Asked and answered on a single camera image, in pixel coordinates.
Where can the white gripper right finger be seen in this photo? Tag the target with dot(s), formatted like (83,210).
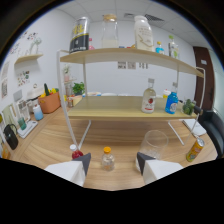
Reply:
(156,168)

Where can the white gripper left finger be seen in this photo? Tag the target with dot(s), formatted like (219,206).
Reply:
(71,169)

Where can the small red liquid bottle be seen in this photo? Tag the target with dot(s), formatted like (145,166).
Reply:
(76,153)

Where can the clear bottle with orange cap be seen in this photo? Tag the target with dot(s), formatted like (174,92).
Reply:
(108,162)

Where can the yellow drink can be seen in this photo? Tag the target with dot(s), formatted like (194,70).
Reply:
(195,150)

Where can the clear bottle with green cap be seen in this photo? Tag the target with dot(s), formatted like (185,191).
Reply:
(173,49)

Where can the white and blue cup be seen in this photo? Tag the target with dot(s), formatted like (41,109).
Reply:
(38,113)

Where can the small green cup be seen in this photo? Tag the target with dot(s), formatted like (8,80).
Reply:
(22,124)

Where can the clear glass with ice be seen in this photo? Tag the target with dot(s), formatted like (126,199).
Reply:
(154,143)

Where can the white notebook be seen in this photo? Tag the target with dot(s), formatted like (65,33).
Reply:
(196,127)

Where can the white scale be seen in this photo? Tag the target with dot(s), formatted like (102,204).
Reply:
(28,129)

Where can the blue liquid bottle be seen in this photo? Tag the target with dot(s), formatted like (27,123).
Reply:
(172,103)

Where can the two-tier wooden shelf rack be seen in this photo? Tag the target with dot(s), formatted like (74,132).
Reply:
(126,108)

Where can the black kettle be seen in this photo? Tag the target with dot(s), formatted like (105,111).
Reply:
(11,138)

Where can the clear bottle with red label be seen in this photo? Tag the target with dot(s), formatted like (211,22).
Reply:
(149,100)

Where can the glass jar of limes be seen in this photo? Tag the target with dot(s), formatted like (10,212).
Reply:
(188,107)

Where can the black chair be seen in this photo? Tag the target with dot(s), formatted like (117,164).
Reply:
(215,131)

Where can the dark cylinder with wooden end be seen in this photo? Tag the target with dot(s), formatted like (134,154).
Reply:
(198,110)

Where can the small yellow and red bottle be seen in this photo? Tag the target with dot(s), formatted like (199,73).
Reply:
(166,94)

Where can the white framed stand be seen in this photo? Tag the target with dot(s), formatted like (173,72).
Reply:
(22,109)

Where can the green potted plant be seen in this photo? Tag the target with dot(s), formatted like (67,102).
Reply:
(78,88)

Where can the green toy cucumber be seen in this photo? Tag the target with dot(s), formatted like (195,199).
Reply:
(46,90)

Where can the white appliance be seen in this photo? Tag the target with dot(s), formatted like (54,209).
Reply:
(35,92)

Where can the vase with white flowers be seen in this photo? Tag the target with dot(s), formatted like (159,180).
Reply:
(66,73)

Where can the brown door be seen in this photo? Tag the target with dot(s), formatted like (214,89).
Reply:
(204,78)

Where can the blue bottle with yellow cap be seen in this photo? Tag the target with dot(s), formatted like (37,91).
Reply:
(160,49)

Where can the small pink bottle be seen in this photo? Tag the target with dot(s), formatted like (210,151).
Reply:
(91,45)

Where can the white figurine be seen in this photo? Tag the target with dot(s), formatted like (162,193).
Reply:
(36,46)

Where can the large white bottle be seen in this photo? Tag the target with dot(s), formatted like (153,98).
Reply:
(143,35)

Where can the tall black and yellow can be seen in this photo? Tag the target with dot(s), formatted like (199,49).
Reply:
(79,35)

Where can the ceiling air vent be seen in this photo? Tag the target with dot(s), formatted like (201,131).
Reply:
(154,17)

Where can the wall sticker sheet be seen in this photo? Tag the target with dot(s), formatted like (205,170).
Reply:
(23,78)

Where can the colourful wall poster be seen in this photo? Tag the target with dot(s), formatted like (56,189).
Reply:
(143,65)

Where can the red wall poster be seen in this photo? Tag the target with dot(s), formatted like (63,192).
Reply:
(132,65)

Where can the blue wall poster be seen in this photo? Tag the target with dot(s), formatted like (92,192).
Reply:
(122,65)

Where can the wooden wall shelf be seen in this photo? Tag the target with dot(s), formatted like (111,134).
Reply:
(29,58)

